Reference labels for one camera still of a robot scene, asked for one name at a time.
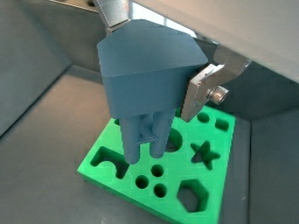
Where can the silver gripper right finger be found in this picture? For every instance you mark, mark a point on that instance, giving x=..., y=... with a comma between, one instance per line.
x=204, y=87

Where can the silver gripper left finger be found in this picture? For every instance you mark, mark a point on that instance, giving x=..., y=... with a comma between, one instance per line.
x=112, y=11

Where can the blue three prong object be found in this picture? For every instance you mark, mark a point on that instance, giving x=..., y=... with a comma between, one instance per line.
x=147, y=62

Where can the green foam shape-sorter block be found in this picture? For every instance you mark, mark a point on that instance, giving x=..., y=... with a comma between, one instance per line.
x=179, y=187

